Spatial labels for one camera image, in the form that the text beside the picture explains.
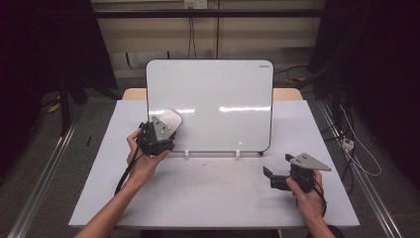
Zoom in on black metal stand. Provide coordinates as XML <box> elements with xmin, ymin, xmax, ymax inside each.
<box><xmin>58</xmin><ymin>74</ymin><xmax>73</xmax><ymax>137</ymax></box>

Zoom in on white board eraser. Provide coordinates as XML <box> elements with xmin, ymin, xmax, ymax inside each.
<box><xmin>155</xmin><ymin>109</ymin><xmax>183</xmax><ymax>134</ymax></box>

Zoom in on person's left hand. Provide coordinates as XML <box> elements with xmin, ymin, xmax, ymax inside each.
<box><xmin>126</xmin><ymin>128</ymin><xmax>171</xmax><ymax>188</ymax></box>

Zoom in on wooden table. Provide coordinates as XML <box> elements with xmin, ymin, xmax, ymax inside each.
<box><xmin>121</xmin><ymin>87</ymin><xmax>304</xmax><ymax>101</ymax></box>

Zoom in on person's right hand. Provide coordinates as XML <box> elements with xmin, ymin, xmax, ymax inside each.
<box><xmin>285</xmin><ymin>170</ymin><xmax>327</xmax><ymax>226</ymax></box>

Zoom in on white wall socket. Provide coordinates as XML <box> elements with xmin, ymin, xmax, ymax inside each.
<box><xmin>183</xmin><ymin>0</ymin><xmax>209</xmax><ymax>10</ymax></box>

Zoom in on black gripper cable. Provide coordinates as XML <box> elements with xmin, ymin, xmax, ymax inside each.
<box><xmin>312</xmin><ymin>182</ymin><xmax>329</xmax><ymax>218</ymax></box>
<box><xmin>113</xmin><ymin>145</ymin><xmax>147</xmax><ymax>196</ymax></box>

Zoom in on white whiteboard with black rim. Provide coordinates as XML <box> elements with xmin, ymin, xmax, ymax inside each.
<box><xmin>146</xmin><ymin>59</ymin><xmax>274</xmax><ymax>155</ymax></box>

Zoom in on black curtain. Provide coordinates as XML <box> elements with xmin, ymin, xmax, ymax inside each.
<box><xmin>0</xmin><ymin>0</ymin><xmax>119</xmax><ymax>179</ymax></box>
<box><xmin>306</xmin><ymin>0</ymin><xmax>420</xmax><ymax>189</ymax></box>

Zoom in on white cable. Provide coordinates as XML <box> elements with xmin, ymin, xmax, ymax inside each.
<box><xmin>339</xmin><ymin>104</ymin><xmax>383</xmax><ymax>178</ymax></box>

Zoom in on black hanging cables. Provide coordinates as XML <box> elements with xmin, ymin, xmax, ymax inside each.
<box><xmin>187</xmin><ymin>16</ymin><xmax>198</xmax><ymax>60</ymax></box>

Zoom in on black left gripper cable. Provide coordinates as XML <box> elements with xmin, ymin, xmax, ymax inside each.
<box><xmin>113</xmin><ymin>145</ymin><xmax>147</xmax><ymax>196</ymax></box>

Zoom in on white power strip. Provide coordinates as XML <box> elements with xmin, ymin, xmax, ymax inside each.
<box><xmin>341</xmin><ymin>137</ymin><xmax>356</xmax><ymax>152</ymax></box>

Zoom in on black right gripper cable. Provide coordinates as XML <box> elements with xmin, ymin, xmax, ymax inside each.
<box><xmin>312</xmin><ymin>182</ymin><xmax>329</xmax><ymax>218</ymax></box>

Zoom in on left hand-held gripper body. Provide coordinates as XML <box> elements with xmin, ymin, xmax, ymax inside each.
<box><xmin>136</xmin><ymin>115</ymin><xmax>177</xmax><ymax>158</ymax></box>

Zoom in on aluminium floor rail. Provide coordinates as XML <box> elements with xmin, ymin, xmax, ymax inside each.
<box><xmin>317</xmin><ymin>99</ymin><xmax>403</xmax><ymax>238</ymax></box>
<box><xmin>5</xmin><ymin>121</ymin><xmax>79</xmax><ymax>238</ymax></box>

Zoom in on black horizontal metal bar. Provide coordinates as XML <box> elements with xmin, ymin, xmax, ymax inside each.
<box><xmin>93</xmin><ymin>8</ymin><xmax>325</xmax><ymax>20</ymax></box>

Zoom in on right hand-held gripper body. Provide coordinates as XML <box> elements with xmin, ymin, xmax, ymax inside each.
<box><xmin>284</xmin><ymin>152</ymin><xmax>333</xmax><ymax>194</ymax></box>

